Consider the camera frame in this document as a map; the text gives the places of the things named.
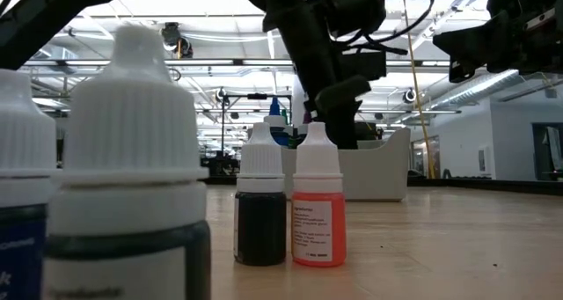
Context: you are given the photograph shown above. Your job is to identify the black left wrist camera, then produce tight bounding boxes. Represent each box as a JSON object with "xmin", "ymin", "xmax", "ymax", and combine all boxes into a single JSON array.
[{"xmin": 325, "ymin": 0, "xmax": 389, "ymax": 39}]

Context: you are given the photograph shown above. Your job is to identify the distant black workstation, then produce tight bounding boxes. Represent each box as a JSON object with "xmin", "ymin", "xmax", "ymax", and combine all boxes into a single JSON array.
[{"xmin": 200, "ymin": 153, "xmax": 242, "ymax": 179}]

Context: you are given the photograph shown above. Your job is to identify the small bottle dark blue label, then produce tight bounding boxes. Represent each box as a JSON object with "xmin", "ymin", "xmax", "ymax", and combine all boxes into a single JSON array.
[{"xmin": 0, "ymin": 69, "xmax": 57, "ymax": 300}]

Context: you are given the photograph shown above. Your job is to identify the thick yellow cable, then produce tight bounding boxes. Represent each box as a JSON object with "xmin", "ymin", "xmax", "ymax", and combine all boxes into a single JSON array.
[{"xmin": 402, "ymin": 0, "xmax": 436, "ymax": 180}]

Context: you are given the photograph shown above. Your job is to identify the large blue-tipped coloring bottle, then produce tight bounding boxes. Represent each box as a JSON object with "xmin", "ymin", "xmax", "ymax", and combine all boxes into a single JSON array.
[{"xmin": 263, "ymin": 97, "xmax": 291, "ymax": 148}]

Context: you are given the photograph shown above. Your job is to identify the light grey plastic bin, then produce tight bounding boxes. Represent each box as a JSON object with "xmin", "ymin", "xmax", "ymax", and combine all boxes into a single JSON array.
[{"xmin": 281, "ymin": 127, "xmax": 413, "ymax": 203}]

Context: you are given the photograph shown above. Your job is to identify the small dark food coloring bottle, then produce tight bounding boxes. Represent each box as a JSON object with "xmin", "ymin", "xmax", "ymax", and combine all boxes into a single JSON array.
[{"xmin": 42, "ymin": 25, "xmax": 212, "ymax": 300}]

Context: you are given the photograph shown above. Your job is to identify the black distant monitor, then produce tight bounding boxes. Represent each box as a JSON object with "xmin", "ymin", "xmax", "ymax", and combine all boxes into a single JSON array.
[{"xmin": 356, "ymin": 121, "xmax": 384, "ymax": 143}]

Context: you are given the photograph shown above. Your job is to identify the large purple-tipped coloring bottle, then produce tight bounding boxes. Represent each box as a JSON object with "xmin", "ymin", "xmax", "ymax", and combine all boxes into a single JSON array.
[{"xmin": 297, "ymin": 110, "xmax": 313, "ymax": 136}]

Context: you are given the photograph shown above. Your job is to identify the small orange food coloring bottle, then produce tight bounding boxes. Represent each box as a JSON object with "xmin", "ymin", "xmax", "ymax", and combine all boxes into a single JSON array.
[{"xmin": 290, "ymin": 121, "xmax": 347, "ymax": 268}]

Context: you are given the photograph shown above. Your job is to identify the small black food coloring bottle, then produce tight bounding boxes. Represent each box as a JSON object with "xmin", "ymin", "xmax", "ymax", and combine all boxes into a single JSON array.
[{"xmin": 233, "ymin": 121, "xmax": 288, "ymax": 267}]

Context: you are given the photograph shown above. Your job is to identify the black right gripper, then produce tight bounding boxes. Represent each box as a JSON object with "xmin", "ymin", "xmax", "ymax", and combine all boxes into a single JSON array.
[{"xmin": 433, "ymin": 0, "xmax": 563, "ymax": 85}]

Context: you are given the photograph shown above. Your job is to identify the silver ceiling air duct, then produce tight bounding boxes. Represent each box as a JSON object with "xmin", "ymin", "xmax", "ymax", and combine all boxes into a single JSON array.
[{"xmin": 433, "ymin": 66, "xmax": 527, "ymax": 113}]

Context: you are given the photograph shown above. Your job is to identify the distant black frame rig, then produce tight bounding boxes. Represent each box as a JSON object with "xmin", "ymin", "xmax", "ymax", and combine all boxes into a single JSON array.
[{"xmin": 221, "ymin": 92, "xmax": 293, "ymax": 179}]

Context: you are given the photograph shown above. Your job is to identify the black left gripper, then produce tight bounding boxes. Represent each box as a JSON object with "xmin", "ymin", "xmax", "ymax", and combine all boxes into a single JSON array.
[{"xmin": 262, "ymin": 0, "xmax": 389, "ymax": 150}]

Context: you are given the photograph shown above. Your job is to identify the black aluminium table frame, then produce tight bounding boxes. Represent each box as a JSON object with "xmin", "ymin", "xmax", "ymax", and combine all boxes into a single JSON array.
[{"xmin": 204, "ymin": 175, "xmax": 563, "ymax": 196}]

